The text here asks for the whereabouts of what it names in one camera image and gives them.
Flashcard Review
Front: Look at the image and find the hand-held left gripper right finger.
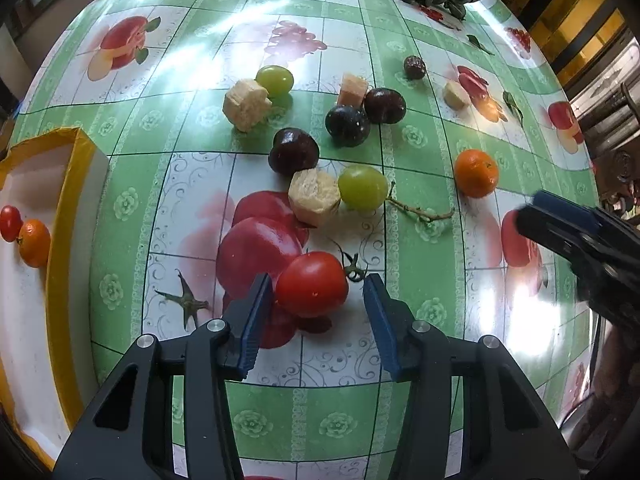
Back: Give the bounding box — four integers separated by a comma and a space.
362, 273, 581, 480

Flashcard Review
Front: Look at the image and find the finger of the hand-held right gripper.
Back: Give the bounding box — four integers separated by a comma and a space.
531, 190, 609, 234
515, 204, 597, 262

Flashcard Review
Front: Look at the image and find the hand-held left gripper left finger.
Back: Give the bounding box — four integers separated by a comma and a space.
50, 272, 275, 480

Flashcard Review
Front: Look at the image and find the large red tomato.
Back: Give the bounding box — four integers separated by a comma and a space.
275, 242, 367, 319

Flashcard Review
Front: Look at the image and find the orange mandarin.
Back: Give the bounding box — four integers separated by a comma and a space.
454, 149, 500, 199
19, 219, 52, 269

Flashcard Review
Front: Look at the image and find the brown grape stem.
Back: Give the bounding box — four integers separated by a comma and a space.
384, 182, 456, 222

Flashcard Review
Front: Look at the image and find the pale sugarcane piece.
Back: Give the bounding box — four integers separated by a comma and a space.
288, 168, 342, 226
223, 78, 273, 133

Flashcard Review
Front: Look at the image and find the green grape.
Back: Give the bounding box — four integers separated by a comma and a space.
255, 65, 295, 98
338, 165, 389, 211

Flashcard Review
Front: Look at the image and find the dark purple plum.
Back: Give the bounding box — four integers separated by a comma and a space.
268, 128, 320, 177
325, 105, 372, 149
363, 88, 406, 125

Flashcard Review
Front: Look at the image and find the yellow-rimmed white box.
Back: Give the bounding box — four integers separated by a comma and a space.
0, 127, 110, 471

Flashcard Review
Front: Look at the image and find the green fruit-print tablecloth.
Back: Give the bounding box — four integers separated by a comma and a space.
0, 0, 601, 480

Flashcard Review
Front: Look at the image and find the small green leaf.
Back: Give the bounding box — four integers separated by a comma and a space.
466, 34, 496, 56
502, 91, 524, 127

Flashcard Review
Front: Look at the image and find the small pale fruit piece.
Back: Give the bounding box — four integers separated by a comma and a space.
443, 80, 472, 110

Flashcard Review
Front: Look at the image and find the yellow panel door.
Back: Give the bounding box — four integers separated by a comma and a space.
520, 0, 636, 81

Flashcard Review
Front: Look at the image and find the orange melon cube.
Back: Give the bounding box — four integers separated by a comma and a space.
337, 73, 369, 107

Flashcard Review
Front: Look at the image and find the small red tomato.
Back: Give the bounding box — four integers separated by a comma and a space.
0, 205, 23, 242

